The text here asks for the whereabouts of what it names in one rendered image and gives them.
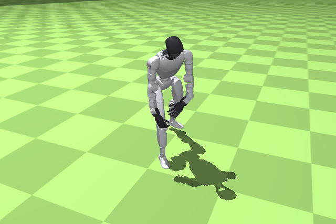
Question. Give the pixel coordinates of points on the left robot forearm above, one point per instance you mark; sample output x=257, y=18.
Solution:
x=189, y=91

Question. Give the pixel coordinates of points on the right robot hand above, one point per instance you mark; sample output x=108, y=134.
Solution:
x=159, y=120

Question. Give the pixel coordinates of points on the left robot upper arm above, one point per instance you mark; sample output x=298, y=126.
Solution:
x=188, y=65

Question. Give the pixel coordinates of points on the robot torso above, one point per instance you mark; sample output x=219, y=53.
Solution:
x=167, y=69

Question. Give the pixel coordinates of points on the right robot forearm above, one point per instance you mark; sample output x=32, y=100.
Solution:
x=152, y=100

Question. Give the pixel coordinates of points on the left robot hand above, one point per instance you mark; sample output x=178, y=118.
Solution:
x=178, y=107

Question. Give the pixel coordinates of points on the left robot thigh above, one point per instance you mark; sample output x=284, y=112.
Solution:
x=177, y=91

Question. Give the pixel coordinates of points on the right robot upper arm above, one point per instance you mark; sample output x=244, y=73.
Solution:
x=152, y=65

